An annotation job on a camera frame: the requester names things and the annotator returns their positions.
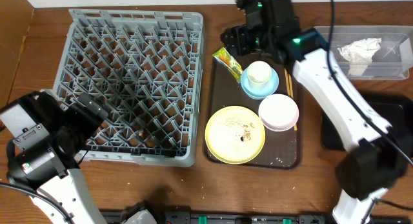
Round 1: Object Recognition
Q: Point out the cream white cup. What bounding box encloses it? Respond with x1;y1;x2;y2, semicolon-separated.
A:
247;61;272;90

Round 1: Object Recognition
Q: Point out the yellow green snack wrapper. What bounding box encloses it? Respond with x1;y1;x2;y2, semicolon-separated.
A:
212;47;243;83

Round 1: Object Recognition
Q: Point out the white paper napkin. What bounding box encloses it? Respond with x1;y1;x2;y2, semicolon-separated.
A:
338;38;382;76

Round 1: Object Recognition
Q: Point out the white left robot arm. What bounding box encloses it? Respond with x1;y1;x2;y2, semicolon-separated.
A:
1;91;108;223

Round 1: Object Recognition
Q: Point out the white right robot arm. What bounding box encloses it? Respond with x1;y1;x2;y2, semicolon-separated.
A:
221;0;412;223

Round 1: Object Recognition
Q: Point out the wooden chopstick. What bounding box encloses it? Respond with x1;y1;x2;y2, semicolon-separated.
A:
285;69;291;97
288;74;297;131

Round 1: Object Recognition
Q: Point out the light blue saucer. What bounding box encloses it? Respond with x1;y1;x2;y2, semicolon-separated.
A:
241;68;279;100

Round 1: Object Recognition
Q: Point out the pink bowl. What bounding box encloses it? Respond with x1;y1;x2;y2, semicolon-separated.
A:
258;94;299;132

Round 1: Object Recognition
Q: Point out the grey plastic dish rack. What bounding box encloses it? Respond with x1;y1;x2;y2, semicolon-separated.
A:
53;9;205;167

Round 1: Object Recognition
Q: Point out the clear plastic bin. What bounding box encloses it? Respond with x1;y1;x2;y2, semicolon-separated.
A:
331;25;412;80

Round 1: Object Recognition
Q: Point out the yellow plate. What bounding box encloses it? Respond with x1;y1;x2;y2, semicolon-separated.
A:
205;106;266;165

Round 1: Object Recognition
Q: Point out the black bin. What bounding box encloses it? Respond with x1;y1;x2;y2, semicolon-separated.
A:
321;91;412;151

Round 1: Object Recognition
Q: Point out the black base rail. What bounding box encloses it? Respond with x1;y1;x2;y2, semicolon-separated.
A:
99;201;413;224

